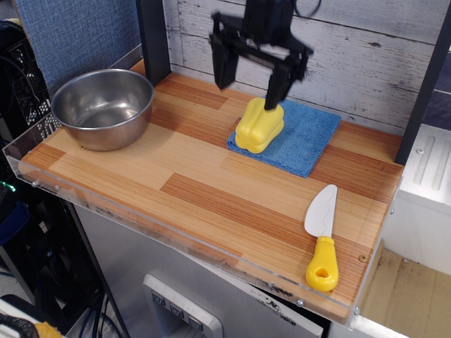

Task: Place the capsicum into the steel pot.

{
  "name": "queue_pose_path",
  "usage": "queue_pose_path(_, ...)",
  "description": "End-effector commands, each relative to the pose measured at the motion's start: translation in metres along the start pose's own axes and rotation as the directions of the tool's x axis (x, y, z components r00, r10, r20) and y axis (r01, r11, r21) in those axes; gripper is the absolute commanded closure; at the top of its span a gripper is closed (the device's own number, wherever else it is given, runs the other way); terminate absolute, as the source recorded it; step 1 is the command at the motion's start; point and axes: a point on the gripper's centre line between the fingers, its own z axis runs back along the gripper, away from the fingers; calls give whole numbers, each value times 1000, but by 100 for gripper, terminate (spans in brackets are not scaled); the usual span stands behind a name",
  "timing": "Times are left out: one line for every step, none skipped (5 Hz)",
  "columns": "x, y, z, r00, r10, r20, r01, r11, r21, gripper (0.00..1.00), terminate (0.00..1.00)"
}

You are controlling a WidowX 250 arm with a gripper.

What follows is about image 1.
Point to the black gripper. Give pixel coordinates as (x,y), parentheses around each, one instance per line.
(262,35)

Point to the yellow toy bell pepper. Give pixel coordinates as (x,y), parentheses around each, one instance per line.
(258,127)

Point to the stainless steel bowl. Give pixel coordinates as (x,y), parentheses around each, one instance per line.
(105,110)

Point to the folded blue microfiber cloth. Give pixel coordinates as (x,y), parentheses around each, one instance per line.
(296,149)

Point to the white grooved toy sink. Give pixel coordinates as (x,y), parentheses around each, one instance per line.
(427,171)

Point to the black plastic crate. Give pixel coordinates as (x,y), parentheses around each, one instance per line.
(24,95)

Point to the silver toy fridge cabinet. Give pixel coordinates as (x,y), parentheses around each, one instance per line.
(125,257)

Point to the silver dispenser button panel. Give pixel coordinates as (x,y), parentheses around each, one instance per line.
(182,308)

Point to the yellow object bottom left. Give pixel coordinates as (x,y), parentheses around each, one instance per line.
(45,330)

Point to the left black upright post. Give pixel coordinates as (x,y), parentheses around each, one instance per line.
(154,41)

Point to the black upright post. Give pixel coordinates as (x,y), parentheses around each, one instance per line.
(427,86)
(154,41)

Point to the right black upright post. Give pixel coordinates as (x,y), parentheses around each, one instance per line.
(427,86)

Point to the toy knife yellow handle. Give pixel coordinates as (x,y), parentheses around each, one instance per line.
(322,271)

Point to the clear acrylic guard rail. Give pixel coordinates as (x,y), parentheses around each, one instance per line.
(189,191)

